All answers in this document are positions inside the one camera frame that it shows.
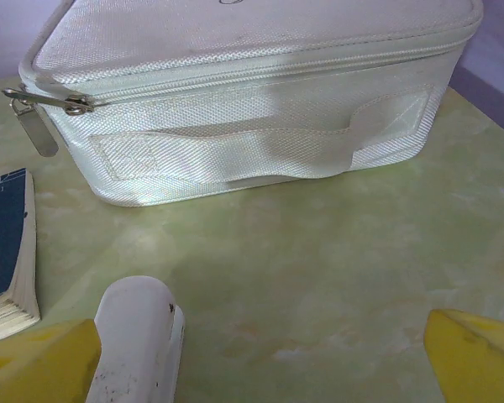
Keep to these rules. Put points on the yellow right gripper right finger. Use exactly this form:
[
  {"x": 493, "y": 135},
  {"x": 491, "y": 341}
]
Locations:
[{"x": 483, "y": 365}]

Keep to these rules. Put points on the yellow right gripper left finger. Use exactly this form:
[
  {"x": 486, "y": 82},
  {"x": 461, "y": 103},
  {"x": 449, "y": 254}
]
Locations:
[{"x": 33, "y": 369}]

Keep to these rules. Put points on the dark blue book gold label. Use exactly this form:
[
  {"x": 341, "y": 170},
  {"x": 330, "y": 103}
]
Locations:
[{"x": 4, "y": 235}]

